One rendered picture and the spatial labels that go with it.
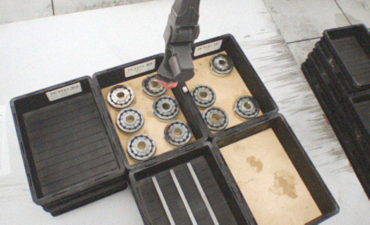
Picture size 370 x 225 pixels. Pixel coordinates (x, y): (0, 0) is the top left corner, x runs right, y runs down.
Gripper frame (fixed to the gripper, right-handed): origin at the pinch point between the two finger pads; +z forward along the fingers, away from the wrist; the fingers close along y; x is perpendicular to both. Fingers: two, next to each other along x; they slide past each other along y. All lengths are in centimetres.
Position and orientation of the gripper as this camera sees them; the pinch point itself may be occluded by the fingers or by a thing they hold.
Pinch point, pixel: (170, 79)
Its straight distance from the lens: 110.6
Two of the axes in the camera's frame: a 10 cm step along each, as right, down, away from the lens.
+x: -9.2, -3.8, 1.0
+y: 3.8, -8.0, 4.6
